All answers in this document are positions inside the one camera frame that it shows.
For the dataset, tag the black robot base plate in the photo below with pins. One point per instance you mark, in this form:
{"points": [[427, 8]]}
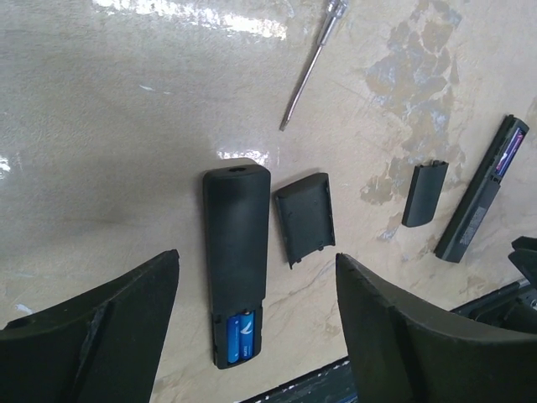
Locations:
{"points": [[331, 383]]}

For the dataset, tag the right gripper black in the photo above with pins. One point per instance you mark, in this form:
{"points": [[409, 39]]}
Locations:
{"points": [[523, 257]]}

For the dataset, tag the black battery cover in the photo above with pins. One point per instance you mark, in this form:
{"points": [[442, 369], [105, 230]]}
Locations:
{"points": [[305, 216], [424, 193]]}

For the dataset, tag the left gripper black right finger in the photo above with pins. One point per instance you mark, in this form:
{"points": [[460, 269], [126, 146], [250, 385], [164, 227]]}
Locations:
{"points": [[404, 349]]}

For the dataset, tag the black remote control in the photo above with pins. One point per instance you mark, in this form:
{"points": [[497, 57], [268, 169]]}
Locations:
{"points": [[236, 226], [478, 197]]}

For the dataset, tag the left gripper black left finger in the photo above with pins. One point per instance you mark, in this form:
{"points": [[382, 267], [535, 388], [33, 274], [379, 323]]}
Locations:
{"points": [[103, 345]]}

